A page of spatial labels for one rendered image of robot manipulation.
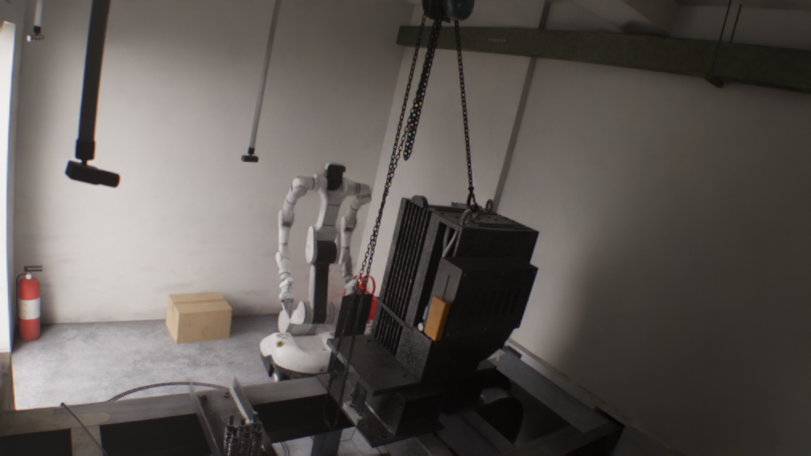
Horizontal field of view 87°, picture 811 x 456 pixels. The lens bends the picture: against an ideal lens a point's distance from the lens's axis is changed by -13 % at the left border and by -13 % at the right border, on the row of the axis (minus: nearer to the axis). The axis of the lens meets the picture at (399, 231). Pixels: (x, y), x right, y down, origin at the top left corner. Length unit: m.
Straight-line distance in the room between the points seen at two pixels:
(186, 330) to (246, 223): 0.97
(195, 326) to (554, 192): 2.72
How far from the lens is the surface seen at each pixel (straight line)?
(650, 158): 2.82
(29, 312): 3.89
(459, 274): 1.84
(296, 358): 3.28
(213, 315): 3.91
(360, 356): 2.28
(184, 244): 4.03
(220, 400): 2.27
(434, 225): 2.06
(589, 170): 2.99
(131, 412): 2.21
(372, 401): 2.34
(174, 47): 3.73
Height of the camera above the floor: 2.02
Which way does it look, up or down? 14 degrees down
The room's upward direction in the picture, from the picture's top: 13 degrees clockwise
